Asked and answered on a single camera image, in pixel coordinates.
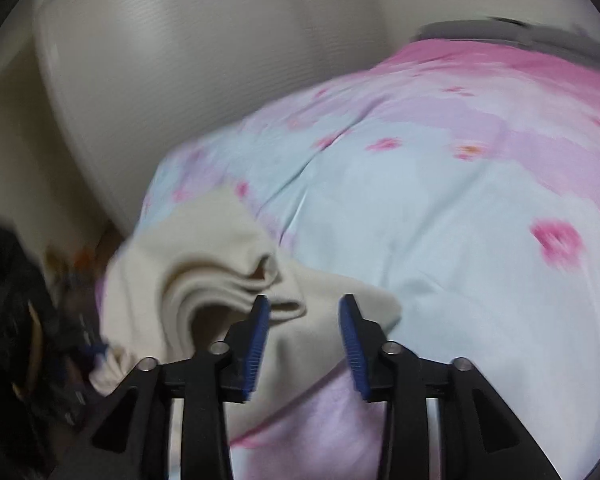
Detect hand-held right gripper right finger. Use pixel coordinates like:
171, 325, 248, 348
338, 294, 564, 480

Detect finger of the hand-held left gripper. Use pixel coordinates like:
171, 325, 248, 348
77, 337, 112, 363

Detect cream pants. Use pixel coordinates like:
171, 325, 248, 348
89, 186, 405, 443

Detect pink floral bed sheet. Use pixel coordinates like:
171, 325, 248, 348
94, 40, 600, 480

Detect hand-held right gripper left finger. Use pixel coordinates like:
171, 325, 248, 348
47, 295, 271, 480

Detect grey padded headboard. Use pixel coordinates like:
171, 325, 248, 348
411, 16, 600, 81

